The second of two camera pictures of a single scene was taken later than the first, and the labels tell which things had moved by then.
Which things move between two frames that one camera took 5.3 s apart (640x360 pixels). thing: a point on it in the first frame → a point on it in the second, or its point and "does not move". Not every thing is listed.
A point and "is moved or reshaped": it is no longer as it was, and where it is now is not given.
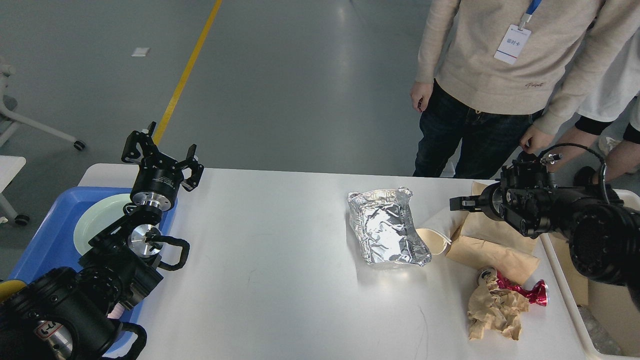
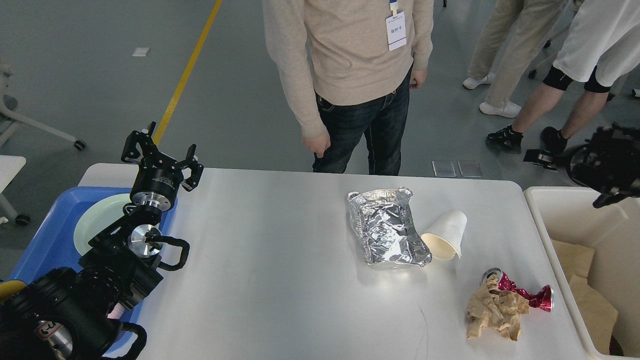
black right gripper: (490, 201) → (585, 162)
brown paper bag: (485, 242) → (598, 314)
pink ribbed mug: (117, 312) does not move
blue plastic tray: (53, 247) does not move
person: (495, 79) → (348, 64)
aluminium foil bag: (385, 227) does not move
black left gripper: (158, 180) does not move
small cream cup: (437, 226) is moved or reshaped
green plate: (98, 218) does not move
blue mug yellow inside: (9, 287) does not move
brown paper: (498, 310) does not move
